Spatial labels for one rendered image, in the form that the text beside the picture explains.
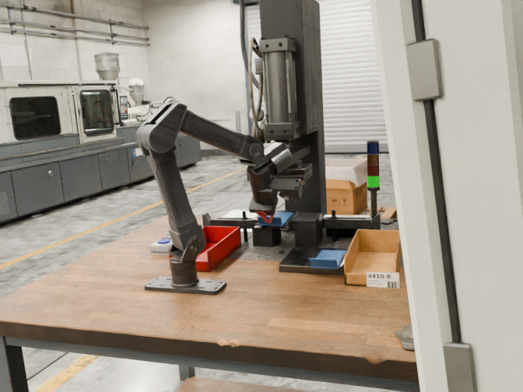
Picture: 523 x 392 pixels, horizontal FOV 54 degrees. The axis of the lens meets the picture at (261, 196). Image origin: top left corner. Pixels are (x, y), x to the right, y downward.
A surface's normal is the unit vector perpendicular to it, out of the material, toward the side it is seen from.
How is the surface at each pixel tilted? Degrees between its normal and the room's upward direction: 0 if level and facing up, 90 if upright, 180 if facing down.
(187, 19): 90
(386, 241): 90
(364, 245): 90
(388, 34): 90
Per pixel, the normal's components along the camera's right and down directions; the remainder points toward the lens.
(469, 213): -0.55, 0.20
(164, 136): 0.53, 0.14
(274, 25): -0.30, 0.21
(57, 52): 0.93, 0.02
